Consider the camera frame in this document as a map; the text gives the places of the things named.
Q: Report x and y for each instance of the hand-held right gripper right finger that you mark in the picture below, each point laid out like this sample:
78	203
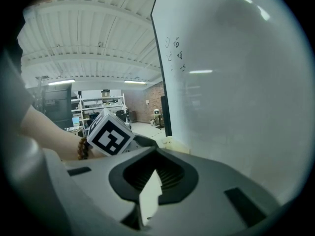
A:
209	176

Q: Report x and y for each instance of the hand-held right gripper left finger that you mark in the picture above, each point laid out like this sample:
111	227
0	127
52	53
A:
98	193

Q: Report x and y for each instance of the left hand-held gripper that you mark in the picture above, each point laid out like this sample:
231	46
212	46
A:
108	134

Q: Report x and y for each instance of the person's left forearm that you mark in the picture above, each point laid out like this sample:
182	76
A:
54	136

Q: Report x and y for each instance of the whiteboard on black stand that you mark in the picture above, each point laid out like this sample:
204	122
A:
233	82

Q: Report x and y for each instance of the small round yellow table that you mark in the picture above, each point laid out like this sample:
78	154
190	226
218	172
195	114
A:
156	119

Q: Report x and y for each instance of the white shelving rack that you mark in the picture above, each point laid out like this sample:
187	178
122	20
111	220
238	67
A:
98	109

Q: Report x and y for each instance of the long ceiling lamp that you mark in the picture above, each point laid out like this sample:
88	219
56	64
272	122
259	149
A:
135	82
61	82

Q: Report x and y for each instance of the brown cardboard carton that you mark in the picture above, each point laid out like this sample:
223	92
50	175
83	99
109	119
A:
106	93

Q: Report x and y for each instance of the black equipment rack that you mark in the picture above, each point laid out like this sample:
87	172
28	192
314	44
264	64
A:
57	107

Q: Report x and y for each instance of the person's dark clothing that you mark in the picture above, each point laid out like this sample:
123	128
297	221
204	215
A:
14	95

